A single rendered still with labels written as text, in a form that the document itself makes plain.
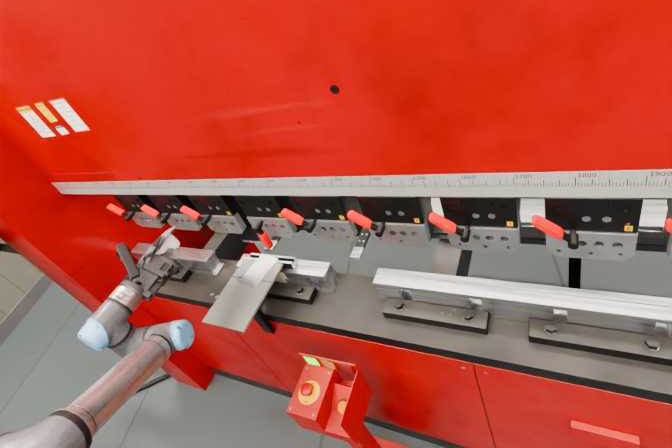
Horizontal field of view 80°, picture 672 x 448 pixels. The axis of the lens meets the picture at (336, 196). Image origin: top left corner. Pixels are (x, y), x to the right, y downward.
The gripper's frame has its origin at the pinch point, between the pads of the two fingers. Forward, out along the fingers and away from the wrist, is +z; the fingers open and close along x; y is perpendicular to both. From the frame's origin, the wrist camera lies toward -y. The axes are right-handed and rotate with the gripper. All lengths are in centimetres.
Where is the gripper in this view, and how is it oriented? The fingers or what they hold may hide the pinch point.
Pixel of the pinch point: (171, 233)
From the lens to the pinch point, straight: 130.4
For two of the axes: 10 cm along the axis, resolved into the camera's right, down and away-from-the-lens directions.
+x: 3.0, -5.6, -7.7
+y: 8.8, 4.8, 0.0
